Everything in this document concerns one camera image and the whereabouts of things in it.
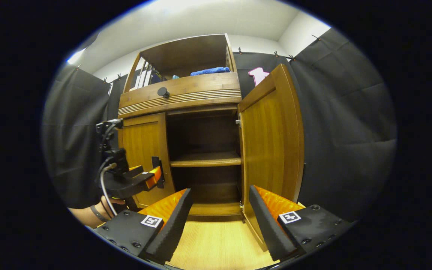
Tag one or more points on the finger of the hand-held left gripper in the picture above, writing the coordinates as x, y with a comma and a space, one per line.
152, 177

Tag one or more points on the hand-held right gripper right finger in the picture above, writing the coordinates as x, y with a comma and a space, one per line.
268, 228

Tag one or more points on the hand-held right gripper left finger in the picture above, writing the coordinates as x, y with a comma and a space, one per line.
173, 228

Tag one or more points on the wooden cabinet door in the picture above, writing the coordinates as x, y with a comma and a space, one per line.
272, 138
143, 138

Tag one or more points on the wooden double-door shoe cabinet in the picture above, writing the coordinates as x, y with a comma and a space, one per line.
186, 52

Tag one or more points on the wooden inner cabinet shelf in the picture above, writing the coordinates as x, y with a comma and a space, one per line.
204, 159

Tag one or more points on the wooden cabinet drawer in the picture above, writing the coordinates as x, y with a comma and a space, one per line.
201, 88

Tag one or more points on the black wristband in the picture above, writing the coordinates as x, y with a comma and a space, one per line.
98, 213

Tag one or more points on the black round drawer knob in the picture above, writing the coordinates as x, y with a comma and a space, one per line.
163, 92

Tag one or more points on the white book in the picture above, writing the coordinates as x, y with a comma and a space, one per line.
148, 78
143, 80
138, 81

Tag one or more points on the blue folded cloth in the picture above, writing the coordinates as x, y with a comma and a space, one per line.
210, 71

